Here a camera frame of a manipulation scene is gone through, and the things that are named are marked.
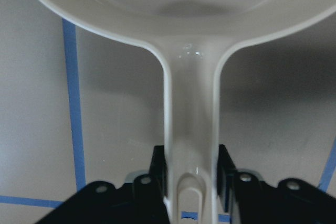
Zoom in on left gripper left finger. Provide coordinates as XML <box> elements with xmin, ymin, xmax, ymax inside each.
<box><xmin>38</xmin><ymin>145</ymin><xmax>170</xmax><ymax>223</ymax></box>

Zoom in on beige plastic dustpan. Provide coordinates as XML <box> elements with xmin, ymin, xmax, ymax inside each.
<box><xmin>39</xmin><ymin>0</ymin><xmax>335</xmax><ymax>223</ymax></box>

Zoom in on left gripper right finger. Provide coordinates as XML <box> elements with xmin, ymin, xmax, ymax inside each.
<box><xmin>217</xmin><ymin>144</ymin><xmax>335</xmax><ymax>223</ymax></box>

